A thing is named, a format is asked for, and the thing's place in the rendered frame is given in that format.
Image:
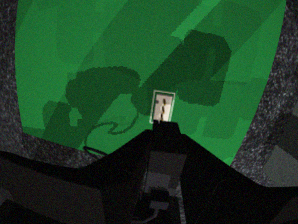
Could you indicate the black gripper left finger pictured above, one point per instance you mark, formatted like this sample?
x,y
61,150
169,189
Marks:
x,y
104,192

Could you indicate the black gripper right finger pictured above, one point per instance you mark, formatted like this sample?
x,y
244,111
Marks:
x,y
214,193

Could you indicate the green circuit board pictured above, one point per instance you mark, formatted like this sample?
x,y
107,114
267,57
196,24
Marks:
x,y
96,73

